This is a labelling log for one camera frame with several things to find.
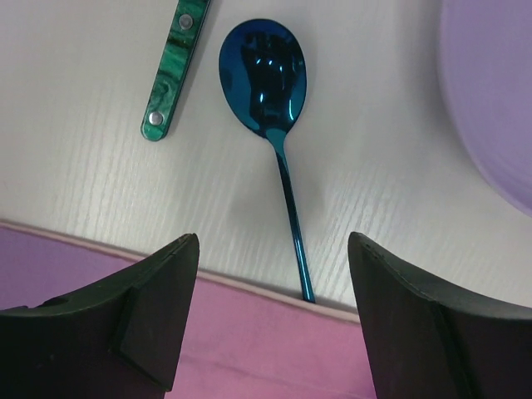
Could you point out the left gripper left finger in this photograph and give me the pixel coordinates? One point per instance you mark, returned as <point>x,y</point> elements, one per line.
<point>119,337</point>

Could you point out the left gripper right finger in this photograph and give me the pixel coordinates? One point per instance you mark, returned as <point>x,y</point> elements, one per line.
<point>429,338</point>

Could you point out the purple Frozen placemat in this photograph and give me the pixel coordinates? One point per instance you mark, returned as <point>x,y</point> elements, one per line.
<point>241,341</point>

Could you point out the blue metallic spoon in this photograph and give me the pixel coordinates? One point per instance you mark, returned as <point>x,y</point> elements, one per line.
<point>263,76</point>

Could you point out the lilac plastic plate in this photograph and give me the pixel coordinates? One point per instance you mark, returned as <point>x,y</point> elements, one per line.
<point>484,66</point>

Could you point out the green handled fork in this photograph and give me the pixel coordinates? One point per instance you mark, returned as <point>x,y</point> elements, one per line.
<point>183,36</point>

